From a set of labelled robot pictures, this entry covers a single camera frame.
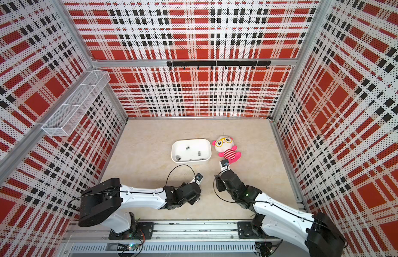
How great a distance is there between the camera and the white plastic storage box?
0.98m

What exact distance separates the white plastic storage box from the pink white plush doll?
0.06 metres

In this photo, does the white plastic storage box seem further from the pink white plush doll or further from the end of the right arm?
the end of the right arm

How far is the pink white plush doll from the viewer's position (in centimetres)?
95
